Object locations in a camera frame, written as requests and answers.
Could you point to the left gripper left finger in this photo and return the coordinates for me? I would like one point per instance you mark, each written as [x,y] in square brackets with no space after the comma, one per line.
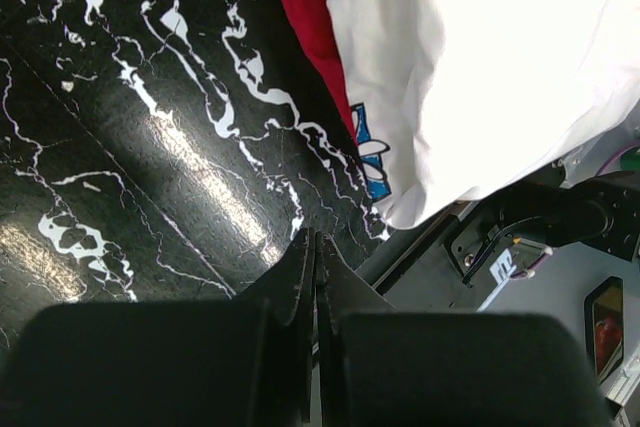
[287,293]

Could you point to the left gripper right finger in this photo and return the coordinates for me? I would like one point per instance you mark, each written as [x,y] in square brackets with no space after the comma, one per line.
[358,359]

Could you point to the white daisy print t-shirt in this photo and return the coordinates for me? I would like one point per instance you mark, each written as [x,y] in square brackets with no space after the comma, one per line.
[453,100]

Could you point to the red t-shirt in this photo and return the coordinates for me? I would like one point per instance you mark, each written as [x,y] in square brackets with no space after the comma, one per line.
[311,23]

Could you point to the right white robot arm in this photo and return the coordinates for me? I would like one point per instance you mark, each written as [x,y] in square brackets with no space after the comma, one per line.
[601,212]

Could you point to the black marbled table mat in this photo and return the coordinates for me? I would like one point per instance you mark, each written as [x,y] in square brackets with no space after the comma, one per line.
[163,149]

